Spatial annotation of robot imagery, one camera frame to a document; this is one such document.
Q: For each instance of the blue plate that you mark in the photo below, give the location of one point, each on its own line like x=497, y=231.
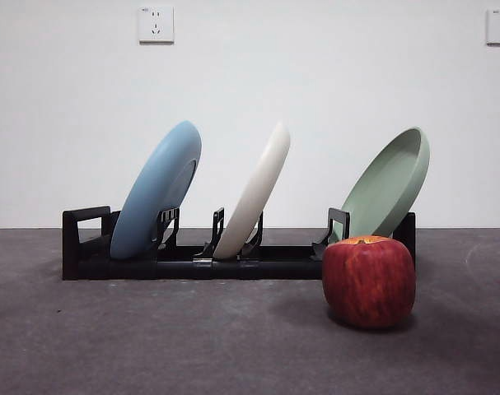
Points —
x=150, y=205

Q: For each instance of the red apple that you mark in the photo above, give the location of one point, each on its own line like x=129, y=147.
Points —
x=369, y=284

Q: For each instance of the white plate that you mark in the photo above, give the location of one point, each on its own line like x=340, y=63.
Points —
x=253, y=197

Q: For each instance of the green plate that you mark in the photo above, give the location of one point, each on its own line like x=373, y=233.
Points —
x=381, y=197

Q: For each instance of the black plate rack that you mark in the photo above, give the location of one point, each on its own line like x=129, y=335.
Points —
x=130, y=269

